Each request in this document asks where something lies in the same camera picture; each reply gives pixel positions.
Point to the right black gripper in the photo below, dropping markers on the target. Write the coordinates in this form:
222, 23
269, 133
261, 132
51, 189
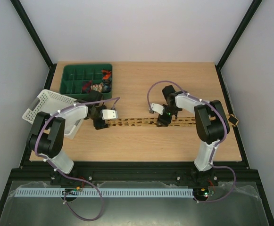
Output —
163, 120

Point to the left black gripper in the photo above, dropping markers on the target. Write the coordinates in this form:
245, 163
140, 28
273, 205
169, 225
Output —
99, 125

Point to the yellow leopard print tie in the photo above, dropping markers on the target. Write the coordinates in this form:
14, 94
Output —
179, 122

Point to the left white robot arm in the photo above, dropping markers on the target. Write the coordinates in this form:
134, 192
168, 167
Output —
48, 130

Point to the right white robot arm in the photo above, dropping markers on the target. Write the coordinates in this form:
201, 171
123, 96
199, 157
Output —
212, 125

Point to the colourful patterned rolled tie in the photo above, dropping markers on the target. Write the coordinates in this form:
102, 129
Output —
97, 87

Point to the blue patterned rolled tie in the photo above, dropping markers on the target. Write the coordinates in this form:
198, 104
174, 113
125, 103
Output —
107, 86

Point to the dark red rolled tie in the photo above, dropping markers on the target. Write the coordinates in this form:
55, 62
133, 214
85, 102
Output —
86, 87

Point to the white perforated plastic basket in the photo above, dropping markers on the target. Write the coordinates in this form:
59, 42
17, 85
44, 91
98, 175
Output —
50, 102

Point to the red orange rolled tie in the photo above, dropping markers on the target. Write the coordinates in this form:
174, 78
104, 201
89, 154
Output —
106, 74

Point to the green compartment tray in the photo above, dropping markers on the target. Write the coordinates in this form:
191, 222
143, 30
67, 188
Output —
73, 77

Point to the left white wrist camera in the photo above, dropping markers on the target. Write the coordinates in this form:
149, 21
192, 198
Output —
109, 114

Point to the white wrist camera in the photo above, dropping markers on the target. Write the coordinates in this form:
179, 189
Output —
156, 108
109, 114

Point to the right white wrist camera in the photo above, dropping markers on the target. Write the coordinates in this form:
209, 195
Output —
156, 108

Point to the light blue cable duct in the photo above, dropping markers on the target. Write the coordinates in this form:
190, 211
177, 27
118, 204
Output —
107, 192

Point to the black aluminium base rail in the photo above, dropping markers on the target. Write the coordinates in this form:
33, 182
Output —
177, 173

